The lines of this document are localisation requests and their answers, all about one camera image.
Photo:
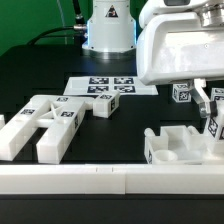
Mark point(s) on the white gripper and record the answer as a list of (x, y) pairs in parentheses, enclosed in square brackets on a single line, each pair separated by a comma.
[(174, 47)]

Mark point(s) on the white chair seat part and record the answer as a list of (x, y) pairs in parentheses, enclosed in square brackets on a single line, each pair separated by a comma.
[(181, 145)]

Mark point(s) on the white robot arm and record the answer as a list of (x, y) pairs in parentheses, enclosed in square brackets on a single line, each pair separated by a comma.
[(113, 33)]

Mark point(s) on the white part left edge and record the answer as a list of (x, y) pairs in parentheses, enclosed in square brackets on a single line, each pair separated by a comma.
[(2, 121)]

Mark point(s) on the white marker base plate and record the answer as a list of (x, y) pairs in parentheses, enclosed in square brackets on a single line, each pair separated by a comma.
[(93, 85)]

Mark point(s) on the white chair back frame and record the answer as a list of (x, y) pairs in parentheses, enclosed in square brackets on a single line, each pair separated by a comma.
[(61, 116)]

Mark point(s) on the white front barrier rail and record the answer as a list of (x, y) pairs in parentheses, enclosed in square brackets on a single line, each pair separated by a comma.
[(111, 179)]

